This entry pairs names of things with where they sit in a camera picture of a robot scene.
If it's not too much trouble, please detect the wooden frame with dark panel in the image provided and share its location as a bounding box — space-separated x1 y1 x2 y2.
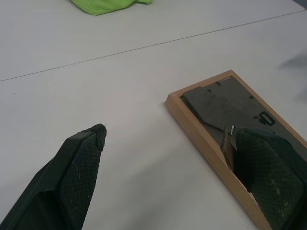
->
165 69 307 230

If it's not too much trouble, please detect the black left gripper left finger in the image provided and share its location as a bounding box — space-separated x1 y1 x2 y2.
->
0 123 108 230

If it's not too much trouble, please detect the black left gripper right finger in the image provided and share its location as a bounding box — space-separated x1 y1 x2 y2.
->
231 127 307 230

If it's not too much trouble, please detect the green cloth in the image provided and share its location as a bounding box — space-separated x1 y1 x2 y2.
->
70 0 154 17

